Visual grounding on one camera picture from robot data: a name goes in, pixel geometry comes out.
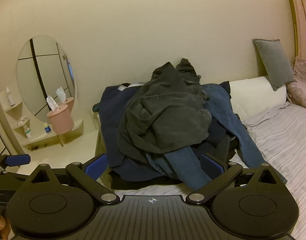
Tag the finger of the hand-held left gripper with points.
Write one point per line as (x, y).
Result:
(17, 160)

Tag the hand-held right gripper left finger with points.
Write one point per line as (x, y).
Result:
(95, 167)

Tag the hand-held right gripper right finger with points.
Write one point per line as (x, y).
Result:
(212, 167)

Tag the dark grey pants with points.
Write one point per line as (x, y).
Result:
(165, 110)

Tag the small white green bottle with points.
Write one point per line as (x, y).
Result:
(28, 133)

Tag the cream vanity table with shelves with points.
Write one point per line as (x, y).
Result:
(67, 147)

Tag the black garment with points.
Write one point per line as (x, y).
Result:
(133, 182)

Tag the small blue label bottle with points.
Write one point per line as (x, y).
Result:
(47, 128)

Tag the navy blue garment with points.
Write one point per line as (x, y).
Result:
(112, 120)

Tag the blue jeans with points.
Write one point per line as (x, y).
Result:
(233, 120)

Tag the pink round tissue box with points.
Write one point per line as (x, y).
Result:
(61, 120)

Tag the white spray bottle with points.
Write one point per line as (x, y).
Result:
(10, 97)

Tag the white tissue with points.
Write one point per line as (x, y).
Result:
(51, 103)

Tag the grey striped bedsheet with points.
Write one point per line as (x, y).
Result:
(285, 142)

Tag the white bolster pillow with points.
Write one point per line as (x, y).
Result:
(255, 95)

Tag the grey pillow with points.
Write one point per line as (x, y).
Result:
(275, 65)

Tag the pink crumpled blanket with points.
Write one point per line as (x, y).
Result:
(301, 85)

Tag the oval wall mirror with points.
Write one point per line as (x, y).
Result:
(42, 70)

